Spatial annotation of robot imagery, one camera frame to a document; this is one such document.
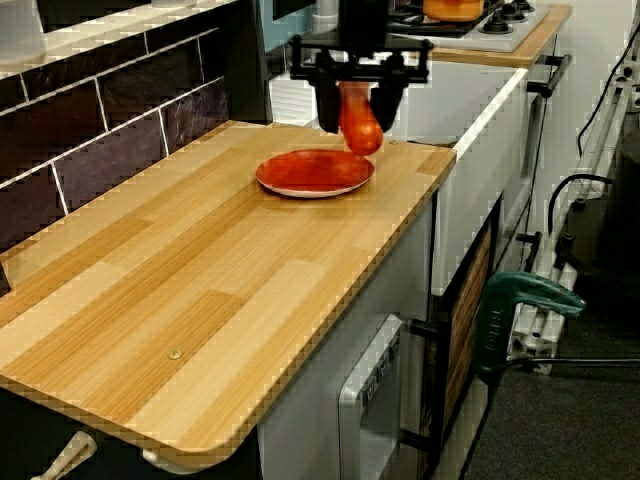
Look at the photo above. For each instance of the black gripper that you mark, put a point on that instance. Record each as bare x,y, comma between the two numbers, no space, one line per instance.
362,25

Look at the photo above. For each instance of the red toy sausage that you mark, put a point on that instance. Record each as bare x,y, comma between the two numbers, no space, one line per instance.
360,130

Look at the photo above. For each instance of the red round plate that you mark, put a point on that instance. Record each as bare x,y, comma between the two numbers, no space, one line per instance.
310,172

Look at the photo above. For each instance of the black burner grate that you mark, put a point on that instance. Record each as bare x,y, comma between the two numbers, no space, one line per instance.
440,27

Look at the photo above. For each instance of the white toy sink unit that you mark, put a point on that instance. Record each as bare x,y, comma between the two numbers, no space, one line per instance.
480,165

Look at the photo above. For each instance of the orange toy pot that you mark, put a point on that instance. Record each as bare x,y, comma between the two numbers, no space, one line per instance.
452,10

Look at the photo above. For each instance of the black stove knob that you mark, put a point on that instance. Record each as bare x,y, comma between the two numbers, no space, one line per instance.
496,24
515,11

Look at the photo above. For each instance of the grey toy stove plate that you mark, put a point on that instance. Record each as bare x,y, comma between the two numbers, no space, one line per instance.
525,35

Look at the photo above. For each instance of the dark tile backsplash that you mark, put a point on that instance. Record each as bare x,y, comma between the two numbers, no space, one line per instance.
135,85

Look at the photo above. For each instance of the brown wicker basket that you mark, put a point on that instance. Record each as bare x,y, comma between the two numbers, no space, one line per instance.
467,310

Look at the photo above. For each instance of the green bar clamp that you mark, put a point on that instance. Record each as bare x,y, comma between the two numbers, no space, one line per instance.
500,320

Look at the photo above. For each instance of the white kitchen shelf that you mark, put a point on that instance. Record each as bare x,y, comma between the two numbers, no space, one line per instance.
100,37

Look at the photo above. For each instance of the black bag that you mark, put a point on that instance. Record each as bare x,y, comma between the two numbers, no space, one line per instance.
622,215

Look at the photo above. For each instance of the white appliance front panel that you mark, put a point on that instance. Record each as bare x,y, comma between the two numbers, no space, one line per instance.
350,400

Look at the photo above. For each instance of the white toy kitchen cabinet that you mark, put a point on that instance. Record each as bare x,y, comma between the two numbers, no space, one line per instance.
310,430

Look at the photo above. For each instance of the white labelled container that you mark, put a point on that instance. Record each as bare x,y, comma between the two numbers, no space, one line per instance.
20,30

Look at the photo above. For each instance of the narrow black upright panel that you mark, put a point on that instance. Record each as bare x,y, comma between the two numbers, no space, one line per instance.
4,280

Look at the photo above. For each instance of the white plastic hook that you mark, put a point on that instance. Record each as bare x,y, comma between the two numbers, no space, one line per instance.
165,462

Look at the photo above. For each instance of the black metal basket frame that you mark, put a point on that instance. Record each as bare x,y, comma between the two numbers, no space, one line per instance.
438,375

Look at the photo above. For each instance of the silver aluminium frame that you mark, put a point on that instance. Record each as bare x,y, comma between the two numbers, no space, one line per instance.
532,345

